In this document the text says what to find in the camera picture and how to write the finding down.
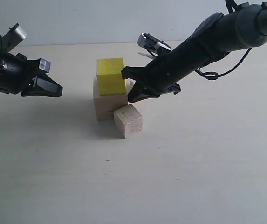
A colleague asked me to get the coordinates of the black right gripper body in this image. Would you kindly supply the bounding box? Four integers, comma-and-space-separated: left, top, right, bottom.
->
142, 35, 226, 94

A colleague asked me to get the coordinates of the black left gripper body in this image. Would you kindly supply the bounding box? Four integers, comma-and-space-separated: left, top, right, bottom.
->
0, 51, 50, 95

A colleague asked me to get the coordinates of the yellow wooden cube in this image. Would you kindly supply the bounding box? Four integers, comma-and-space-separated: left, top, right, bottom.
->
96, 57, 126, 96

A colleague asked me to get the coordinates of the medium plain wooden cube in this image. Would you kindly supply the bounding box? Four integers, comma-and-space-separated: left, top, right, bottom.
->
113, 104, 143, 139

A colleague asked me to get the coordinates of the large plain wooden cube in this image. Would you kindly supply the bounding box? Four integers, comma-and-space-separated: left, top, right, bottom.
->
93, 77, 128, 121

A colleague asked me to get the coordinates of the small plain wooden cube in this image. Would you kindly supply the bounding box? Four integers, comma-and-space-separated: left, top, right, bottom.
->
129, 81, 135, 91

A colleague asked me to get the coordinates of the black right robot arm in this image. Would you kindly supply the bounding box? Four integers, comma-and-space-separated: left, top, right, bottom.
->
121, 0, 267, 103

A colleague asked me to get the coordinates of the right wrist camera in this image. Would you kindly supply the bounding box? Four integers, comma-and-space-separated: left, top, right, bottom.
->
137, 33, 171, 57

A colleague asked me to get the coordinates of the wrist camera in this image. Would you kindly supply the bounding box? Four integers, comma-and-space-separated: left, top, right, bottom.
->
2, 23, 27, 52
137, 33, 171, 57

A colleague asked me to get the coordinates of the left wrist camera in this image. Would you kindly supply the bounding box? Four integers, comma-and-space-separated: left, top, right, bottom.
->
2, 23, 27, 52

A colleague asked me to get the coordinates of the black right camera cable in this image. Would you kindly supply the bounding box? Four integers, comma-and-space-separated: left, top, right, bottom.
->
195, 46, 253, 81

